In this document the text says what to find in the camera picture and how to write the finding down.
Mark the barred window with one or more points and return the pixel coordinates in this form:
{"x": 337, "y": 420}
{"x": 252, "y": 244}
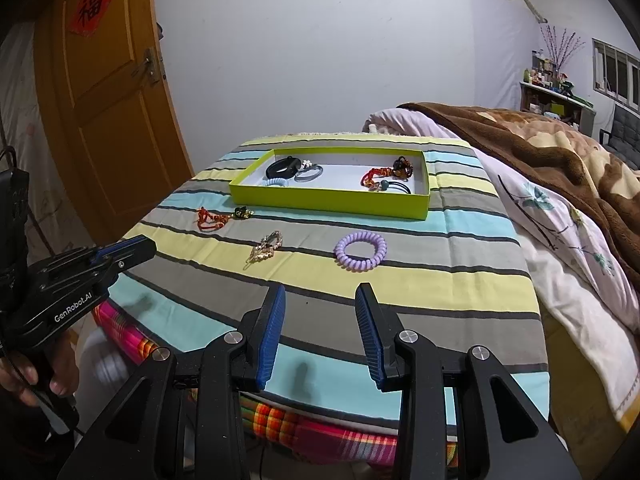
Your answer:
{"x": 617, "y": 75}

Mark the black watch band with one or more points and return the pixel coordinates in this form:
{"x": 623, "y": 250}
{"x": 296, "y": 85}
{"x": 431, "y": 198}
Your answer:
{"x": 295, "y": 162}

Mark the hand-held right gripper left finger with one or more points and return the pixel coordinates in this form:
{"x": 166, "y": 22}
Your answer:
{"x": 270, "y": 342}

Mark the colourful plaid mattress cover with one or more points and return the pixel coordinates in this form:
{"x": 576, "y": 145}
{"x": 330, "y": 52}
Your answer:
{"x": 280, "y": 422}

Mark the black office chair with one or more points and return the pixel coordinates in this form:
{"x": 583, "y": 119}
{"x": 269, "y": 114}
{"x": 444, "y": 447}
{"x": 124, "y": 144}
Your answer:
{"x": 622, "y": 135}

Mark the metal door lock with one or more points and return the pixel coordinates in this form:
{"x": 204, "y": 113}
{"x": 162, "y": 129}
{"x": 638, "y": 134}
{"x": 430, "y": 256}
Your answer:
{"x": 151, "y": 66}

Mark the person's left hand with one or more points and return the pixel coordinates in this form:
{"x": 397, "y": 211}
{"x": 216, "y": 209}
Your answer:
{"x": 62, "y": 375}

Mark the crystal rhinestone hair clip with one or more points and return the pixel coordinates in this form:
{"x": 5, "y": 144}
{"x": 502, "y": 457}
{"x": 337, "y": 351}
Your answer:
{"x": 267, "y": 247}

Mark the row of bottles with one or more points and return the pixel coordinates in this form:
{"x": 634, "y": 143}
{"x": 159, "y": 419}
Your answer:
{"x": 545, "y": 75}

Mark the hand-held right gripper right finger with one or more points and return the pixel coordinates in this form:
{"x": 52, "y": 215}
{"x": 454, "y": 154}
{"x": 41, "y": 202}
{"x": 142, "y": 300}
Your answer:
{"x": 371, "y": 342}

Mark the lime green shallow box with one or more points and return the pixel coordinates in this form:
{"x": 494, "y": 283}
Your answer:
{"x": 325, "y": 202}

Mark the wooden door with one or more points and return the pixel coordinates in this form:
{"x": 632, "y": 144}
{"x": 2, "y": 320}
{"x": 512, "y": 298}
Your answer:
{"x": 110, "y": 125}

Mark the cluttered shelf desk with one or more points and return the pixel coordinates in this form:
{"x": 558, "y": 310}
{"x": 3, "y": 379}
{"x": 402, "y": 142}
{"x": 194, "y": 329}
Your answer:
{"x": 555, "y": 107}

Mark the red paper door decoration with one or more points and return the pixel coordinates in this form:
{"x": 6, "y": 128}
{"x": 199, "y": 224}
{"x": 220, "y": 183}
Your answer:
{"x": 93, "y": 10}

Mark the brown plush blanket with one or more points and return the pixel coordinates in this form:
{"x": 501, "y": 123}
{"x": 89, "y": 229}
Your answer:
{"x": 550, "y": 160}

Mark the small black hair clip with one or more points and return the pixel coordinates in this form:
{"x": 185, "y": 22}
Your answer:
{"x": 242, "y": 212}

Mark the pale pink floral quilt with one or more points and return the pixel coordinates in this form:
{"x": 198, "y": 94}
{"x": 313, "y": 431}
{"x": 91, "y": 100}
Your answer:
{"x": 550, "y": 240}

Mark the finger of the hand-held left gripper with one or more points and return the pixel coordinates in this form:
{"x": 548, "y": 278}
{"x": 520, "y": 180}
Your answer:
{"x": 132, "y": 259}
{"x": 120, "y": 250}

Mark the striped bed sheet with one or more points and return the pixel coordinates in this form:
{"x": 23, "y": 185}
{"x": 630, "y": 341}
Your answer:
{"x": 400, "y": 270}

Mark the purple flower branches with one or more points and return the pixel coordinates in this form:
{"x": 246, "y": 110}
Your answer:
{"x": 562, "y": 47}

